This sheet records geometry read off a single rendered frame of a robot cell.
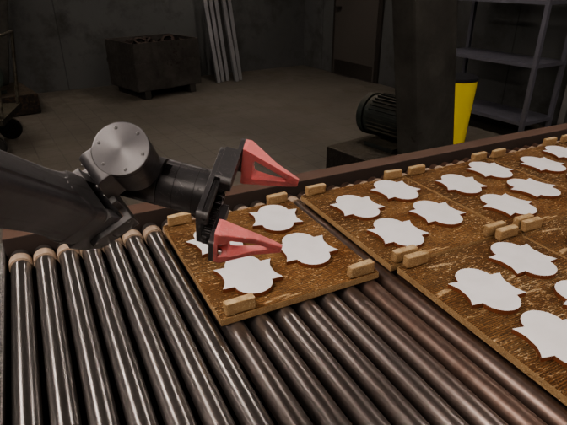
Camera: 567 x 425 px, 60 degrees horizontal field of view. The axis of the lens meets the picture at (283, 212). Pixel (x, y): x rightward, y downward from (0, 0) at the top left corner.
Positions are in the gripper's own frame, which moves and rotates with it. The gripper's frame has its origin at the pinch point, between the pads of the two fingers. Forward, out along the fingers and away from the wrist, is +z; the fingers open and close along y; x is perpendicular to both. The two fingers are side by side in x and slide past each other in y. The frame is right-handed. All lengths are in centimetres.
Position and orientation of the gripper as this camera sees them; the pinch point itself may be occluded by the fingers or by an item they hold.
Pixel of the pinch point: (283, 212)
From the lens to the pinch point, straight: 57.7
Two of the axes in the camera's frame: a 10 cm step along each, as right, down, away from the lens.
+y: 2.1, -8.1, 5.5
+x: -1.3, 5.4, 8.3
